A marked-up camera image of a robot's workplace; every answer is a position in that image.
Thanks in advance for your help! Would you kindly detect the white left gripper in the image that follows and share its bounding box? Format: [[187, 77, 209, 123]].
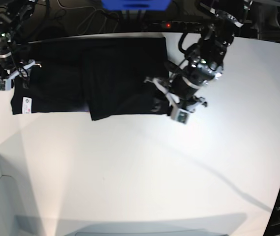
[[144, 74, 208, 118]]

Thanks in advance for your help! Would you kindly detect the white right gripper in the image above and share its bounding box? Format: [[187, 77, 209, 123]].
[[0, 59, 42, 89]]

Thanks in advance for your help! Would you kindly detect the black T-shirt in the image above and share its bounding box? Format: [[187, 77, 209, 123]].
[[11, 37, 169, 121]]

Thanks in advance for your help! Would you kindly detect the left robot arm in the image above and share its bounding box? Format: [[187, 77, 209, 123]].
[[145, 0, 252, 124]]

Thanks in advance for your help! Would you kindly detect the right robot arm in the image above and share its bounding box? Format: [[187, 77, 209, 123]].
[[0, 0, 40, 91]]

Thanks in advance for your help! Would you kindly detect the blue box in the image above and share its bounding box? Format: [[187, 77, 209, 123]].
[[101, 0, 171, 11]]

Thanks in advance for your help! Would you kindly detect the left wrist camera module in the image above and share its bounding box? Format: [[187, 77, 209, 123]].
[[170, 107, 190, 124]]

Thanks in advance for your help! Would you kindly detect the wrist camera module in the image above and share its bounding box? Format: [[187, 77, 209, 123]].
[[0, 79, 14, 91], [170, 107, 190, 124]]

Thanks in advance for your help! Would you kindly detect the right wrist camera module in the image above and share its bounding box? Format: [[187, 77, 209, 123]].
[[0, 79, 14, 91]]

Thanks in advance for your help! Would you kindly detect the white power strip red switch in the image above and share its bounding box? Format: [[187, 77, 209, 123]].
[[148, 21, 200, 33]]

